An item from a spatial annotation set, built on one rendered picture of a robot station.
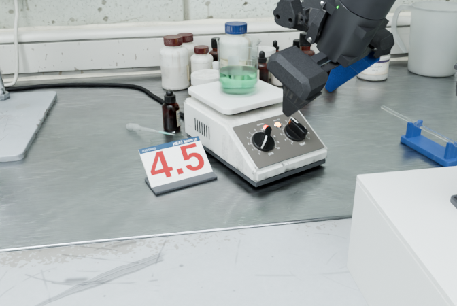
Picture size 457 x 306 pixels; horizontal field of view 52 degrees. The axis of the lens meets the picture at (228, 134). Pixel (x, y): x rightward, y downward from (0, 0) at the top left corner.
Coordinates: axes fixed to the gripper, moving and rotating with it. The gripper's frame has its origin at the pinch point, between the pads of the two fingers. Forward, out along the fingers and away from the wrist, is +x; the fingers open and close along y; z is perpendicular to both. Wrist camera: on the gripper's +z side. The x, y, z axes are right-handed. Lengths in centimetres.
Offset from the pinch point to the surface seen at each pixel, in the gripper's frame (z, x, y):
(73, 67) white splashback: 53, 41, 2
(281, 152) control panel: -1.9, 9.7, 4.2
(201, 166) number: 4.7, 15.2, 11.6
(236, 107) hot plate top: 6.9, 8.4, 5.1
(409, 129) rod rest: -10.3, 9.1, -17.5
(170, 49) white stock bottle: 35.0, 25.9, -9.1
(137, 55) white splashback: 46, 37, -10
